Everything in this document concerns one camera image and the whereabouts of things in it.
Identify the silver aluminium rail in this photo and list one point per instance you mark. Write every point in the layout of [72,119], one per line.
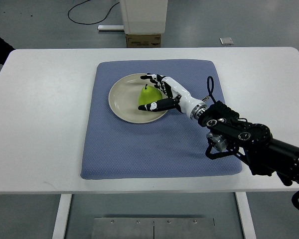
[110,28]

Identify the green pear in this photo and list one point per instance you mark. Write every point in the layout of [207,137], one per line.
[148,95]

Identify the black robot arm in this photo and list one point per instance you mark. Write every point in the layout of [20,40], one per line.
[252,143]

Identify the brown cardboard box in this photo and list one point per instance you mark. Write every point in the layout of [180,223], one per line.
[143,40]

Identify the white machine column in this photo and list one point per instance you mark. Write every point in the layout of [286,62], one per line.
[144,16]

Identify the white right table leg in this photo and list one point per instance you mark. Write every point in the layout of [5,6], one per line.
[245,215]

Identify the small grey floor plate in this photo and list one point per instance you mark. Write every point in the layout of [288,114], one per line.
[226,41]

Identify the beige round plate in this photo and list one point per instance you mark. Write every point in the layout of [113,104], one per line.
[123,99]

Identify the white left table leg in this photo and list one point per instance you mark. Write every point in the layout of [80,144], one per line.
[62,216]

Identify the white table leg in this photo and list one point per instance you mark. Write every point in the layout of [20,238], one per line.
[62,216]
[245,215]

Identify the blue textured mat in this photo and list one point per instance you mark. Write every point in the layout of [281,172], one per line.
[171,146]

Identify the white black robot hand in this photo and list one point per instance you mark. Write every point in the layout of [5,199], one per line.
[178,97]

